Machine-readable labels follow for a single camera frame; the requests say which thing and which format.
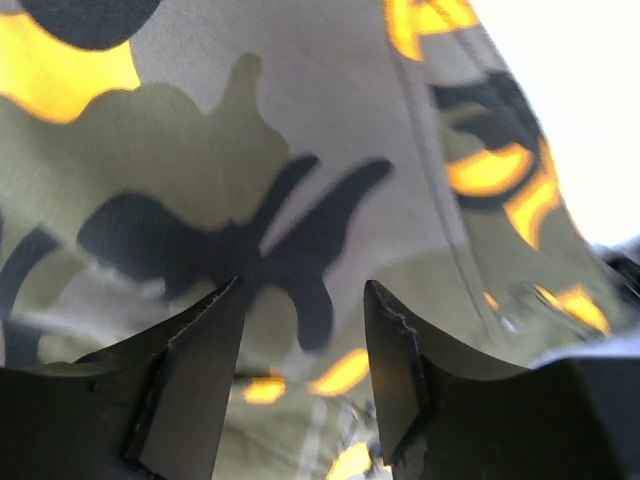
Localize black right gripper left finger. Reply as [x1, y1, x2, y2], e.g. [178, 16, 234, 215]
[1, 279, 244, 479]

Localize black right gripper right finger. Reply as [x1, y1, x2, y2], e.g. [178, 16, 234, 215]
[364, 281, 639, 479]

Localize camouflage yellow green trousers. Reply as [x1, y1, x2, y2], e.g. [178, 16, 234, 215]
[1, 1, 639, 479]

